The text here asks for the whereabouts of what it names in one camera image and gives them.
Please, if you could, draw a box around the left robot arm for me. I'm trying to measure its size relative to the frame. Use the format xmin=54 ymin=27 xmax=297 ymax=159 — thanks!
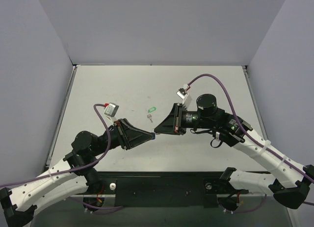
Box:
xmin=0 ymin=119 xmax=155 ymax=227

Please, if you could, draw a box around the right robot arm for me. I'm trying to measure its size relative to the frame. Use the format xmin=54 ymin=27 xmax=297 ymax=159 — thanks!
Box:
xmin=154 ymin=94 xmax=314 ymax=209

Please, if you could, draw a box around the green key tag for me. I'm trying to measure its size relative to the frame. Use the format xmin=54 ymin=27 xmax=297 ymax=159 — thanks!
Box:
xmin=148 ymin=107 xmax=157 ymax=113

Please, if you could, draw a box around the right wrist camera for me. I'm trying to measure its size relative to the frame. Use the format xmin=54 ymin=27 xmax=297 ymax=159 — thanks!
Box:
xmin=176 ymin=84 xmax=192 ymax=108

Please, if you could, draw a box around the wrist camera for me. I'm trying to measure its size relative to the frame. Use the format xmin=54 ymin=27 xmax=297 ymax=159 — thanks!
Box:
xmin=104 ymin=102 xmax=119 ymax=123
xmin=176 ymin=84 xmax=192 ymax=108

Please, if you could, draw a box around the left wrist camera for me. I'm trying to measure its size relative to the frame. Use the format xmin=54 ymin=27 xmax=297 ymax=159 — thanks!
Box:
xmin=104 ymin=102 xmax=119 ymax=123

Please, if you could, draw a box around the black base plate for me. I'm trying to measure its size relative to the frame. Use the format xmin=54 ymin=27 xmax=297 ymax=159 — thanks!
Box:
xmin=43 ymin=171 xmax=280 ymax=209

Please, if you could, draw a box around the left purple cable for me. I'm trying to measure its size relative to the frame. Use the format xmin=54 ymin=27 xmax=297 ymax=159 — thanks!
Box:
xmin=0 ymin=103 xmax=123 ymax=215

